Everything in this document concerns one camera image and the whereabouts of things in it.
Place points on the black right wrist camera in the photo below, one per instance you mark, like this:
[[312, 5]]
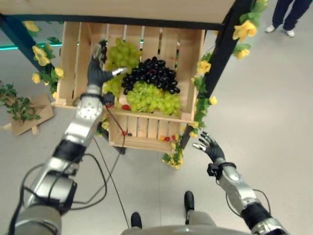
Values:
[[212, 169]]

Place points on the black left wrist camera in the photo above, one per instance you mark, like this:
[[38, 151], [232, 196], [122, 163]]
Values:
[[108, 98]]

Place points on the large wooden slat crate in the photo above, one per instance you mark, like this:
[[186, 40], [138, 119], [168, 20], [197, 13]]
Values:
[[71, 61]]

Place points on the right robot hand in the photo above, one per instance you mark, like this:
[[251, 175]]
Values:
[[215, 150]]

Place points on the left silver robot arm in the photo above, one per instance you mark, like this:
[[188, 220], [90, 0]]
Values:
[[85, 110]]

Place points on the small wooden slat crate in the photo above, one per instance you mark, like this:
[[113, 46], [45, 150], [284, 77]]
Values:
[[146, 145]]

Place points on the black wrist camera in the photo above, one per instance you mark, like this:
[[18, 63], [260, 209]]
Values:
[[108, 98], [212, 169]]

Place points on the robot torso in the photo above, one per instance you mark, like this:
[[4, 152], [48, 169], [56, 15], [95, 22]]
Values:
[[176, 231]]

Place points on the right dark robot foot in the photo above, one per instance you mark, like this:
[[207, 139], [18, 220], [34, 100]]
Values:
[[189, 200]]

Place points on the dark metal stand frame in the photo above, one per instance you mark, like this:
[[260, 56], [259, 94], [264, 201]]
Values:
[[221, 56]]

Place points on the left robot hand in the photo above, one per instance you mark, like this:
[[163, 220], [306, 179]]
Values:
[[96, 73]]

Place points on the green light strip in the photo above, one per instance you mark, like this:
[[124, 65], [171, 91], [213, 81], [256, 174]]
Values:
[[9, 46]]

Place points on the green leafy plant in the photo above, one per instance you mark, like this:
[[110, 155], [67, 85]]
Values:
[[22, 105]]

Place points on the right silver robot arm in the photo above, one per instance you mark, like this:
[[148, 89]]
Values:
[[234, 181]]

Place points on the orange cherry tomato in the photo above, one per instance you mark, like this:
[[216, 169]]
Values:
[[174, 137]]

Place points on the dark robot foot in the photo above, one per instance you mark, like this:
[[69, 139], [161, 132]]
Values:
[[189, 200], [136, 219]]

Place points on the brown cardboard piece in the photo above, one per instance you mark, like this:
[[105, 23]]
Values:
[[44, 112]]

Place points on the wooden stand board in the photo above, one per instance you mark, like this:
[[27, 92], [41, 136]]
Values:
[[110, 7]]

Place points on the black grape bunch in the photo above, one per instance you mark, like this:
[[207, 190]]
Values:
[[154, 73]]

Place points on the large green grape bunch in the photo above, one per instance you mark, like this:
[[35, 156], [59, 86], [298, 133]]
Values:
[[151, 99]]

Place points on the long yellow flower garland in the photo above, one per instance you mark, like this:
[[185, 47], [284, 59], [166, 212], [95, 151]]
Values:
[[245, 29]]

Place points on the small green grape bunch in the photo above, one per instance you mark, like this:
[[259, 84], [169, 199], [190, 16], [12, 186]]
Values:
[[113, 84]]

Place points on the left dark robot foot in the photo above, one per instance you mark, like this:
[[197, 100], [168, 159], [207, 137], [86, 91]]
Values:
[[136, 219]]

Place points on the person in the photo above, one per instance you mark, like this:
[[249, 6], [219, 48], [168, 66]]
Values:
[[291, 12]]

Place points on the short yellow flower garland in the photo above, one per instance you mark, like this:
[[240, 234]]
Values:
[[105, 125]]

